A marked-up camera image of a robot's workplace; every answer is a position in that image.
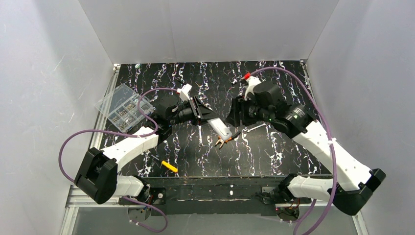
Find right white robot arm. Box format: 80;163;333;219
226;77;386;215

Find purple cable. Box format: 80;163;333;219
58;87;169;233
251;67;338;235

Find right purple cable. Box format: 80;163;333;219
251;67;338;235

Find aluminium frame rail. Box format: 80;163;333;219
59;64;121;235

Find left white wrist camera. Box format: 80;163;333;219
176;84;192;101

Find orange handled pliers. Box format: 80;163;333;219
214;131;242;149

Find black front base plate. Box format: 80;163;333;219
142;176;312;216

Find white remote control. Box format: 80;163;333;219
207;117;232;140

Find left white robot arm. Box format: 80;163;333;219
74;97;221;204

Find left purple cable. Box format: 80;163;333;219
58;87;169;233

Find yellow handled screwdriver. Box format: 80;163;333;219
152;156;179;173

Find clear plastic screw box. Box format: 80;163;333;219
94;84;155;134

